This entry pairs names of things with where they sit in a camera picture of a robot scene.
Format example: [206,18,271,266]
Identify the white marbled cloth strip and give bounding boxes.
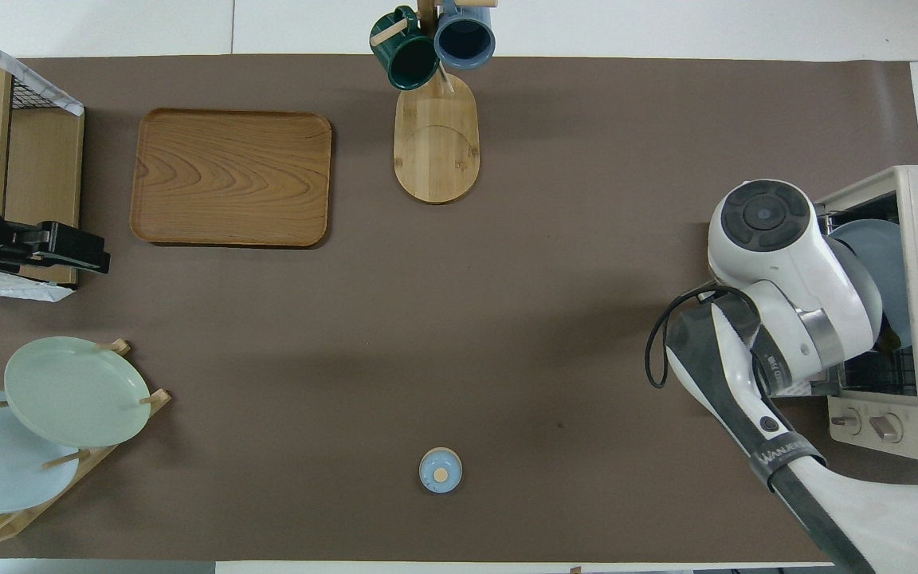
[0,20,85,117]
[0,267,76,302]

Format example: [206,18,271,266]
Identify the pale green racked plate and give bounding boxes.
[4,336,151,449]

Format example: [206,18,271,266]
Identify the wooden plate rack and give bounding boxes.
[0,339,172,547]

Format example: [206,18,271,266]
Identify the wooden serving tray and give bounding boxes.
[130,108,333,248]

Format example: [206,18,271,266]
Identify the wooden mug tree stand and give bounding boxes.
[370,0,500,205]

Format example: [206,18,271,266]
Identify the dark green mug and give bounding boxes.
[370,6,440,90]

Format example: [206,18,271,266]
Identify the brown table mat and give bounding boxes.
[0,54,918,563]

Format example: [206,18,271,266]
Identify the blue mug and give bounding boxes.
[433,0,497,70]

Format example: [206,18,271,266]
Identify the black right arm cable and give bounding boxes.
[645,285,771,391]

